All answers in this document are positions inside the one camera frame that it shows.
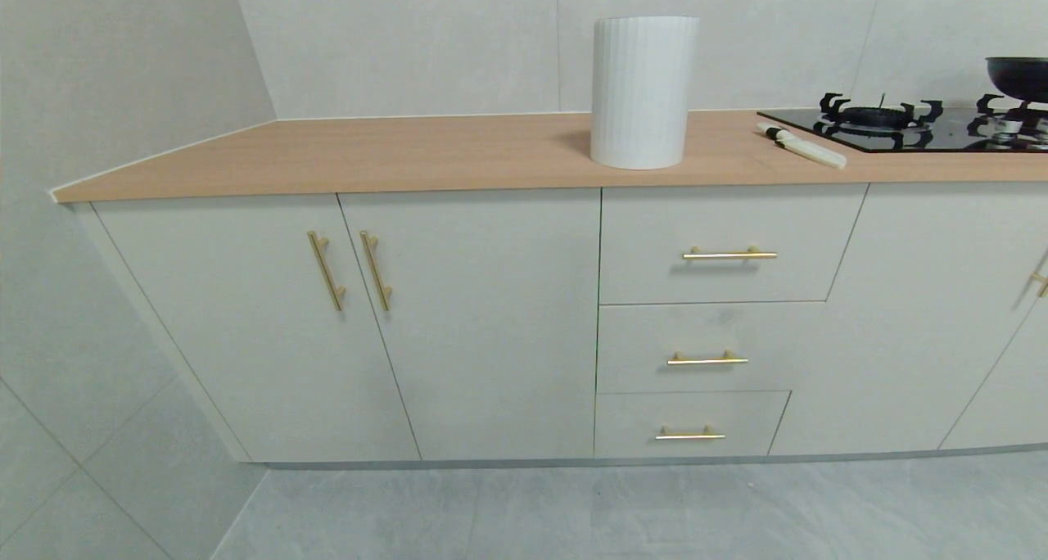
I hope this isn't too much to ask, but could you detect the white kitchen cabinet wooden top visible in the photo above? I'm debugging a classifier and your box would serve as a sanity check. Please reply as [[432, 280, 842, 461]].
[[49, 108, 1048, 470]]

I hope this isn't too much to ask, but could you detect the white ribbed cylindrical container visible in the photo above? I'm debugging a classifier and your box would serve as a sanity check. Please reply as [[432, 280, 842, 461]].
[[590, 16, 700, 170]]

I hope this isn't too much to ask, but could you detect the white knife with black band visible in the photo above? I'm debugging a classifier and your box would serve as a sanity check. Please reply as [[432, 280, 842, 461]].
[[756, 122, 848, 170]]

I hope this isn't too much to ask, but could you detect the black glass gas hob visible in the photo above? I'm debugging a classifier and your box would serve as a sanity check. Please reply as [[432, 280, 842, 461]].
[[757, 93, 1048, 154]]

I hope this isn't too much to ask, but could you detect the black frying pan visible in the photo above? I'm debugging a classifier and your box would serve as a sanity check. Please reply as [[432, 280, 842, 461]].
[[985, 56, 1048, 105]]

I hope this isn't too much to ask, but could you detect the white cabinet door gold handle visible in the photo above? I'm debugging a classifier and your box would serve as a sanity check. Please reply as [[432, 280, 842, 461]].
[[937, 249, 1048, 451], [338, 187, 603, 462], [92, 194, 422, 463]]

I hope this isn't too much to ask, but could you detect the white drawer gold handle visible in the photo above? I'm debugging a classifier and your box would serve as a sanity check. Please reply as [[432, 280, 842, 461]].
[[599, 184, 870, 306], [594, 391, 793, 460], [596, 301, 828, 395]]

